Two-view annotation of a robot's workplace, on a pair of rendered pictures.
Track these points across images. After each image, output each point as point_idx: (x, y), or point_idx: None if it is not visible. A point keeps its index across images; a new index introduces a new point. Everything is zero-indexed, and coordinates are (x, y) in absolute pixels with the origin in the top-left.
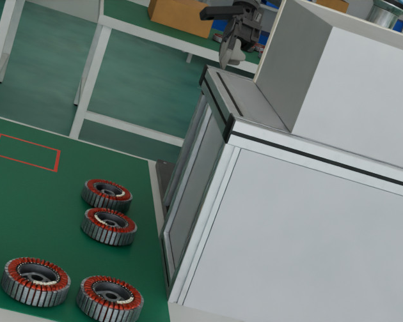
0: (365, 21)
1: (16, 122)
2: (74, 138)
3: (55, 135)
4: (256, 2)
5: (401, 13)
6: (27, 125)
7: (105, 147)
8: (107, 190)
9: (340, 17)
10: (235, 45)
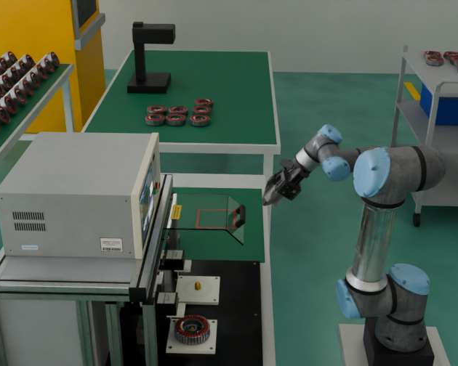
0: (144, 156)
1: (265, 214)
2: (266, 234)
3: (260, 227)
4: (296, 162)
5: (367, 205)
6: (265, 218)
7: (268, 245)
8: (169, 237)
9: (114, 144)
10: (271, 189)
